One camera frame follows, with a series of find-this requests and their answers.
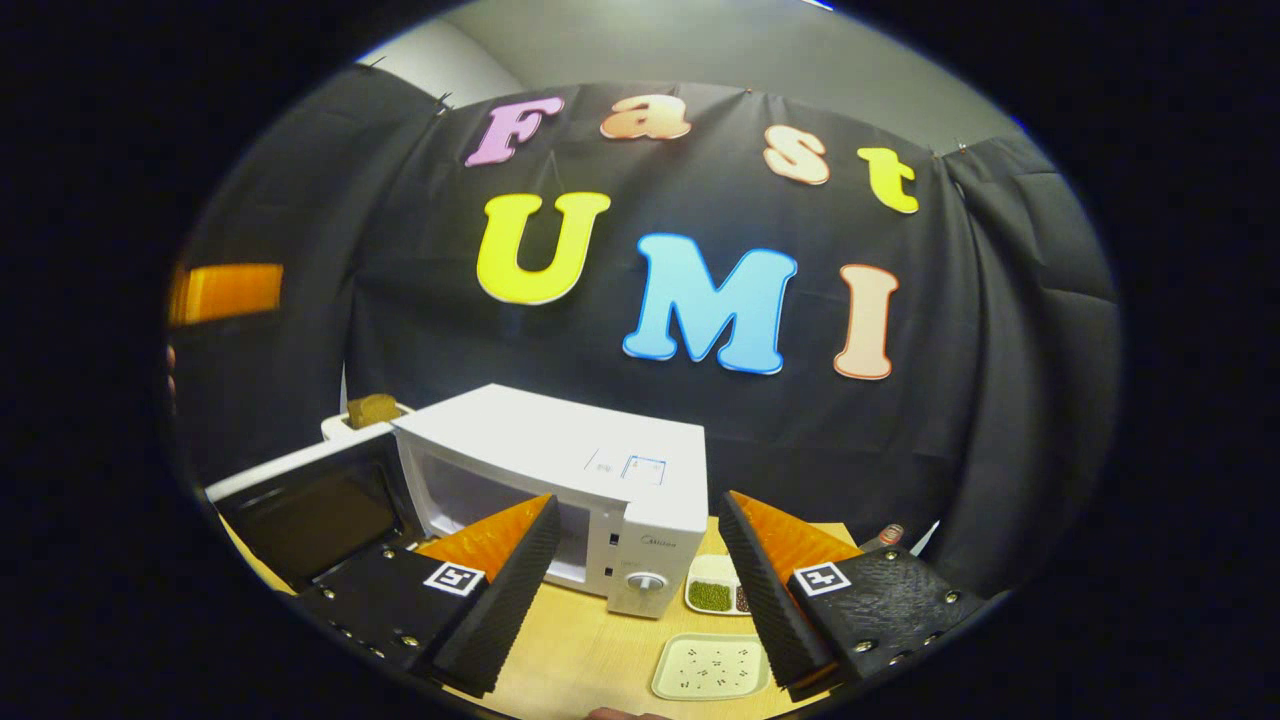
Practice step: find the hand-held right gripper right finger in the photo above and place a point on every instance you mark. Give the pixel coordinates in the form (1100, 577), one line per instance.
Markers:
(770, 610)

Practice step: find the white square plate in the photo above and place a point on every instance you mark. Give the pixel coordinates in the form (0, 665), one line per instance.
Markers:
(700, 670)

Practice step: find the brown bread slice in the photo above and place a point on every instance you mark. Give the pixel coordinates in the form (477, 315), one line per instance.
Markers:
(372, 410)

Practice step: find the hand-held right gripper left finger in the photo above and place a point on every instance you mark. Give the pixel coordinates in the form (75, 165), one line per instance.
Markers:
(505, 610)

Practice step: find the white divided bean dish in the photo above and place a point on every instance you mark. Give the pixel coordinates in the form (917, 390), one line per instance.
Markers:
(710, 597)

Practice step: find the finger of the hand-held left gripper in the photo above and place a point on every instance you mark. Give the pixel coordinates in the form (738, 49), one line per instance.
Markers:
(225, 290)

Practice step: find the clear plastic water bottle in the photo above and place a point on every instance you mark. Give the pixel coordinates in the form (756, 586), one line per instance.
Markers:
(890, 533)

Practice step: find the white microwave oven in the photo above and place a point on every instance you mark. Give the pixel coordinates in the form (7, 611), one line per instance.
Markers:
(540, 440)

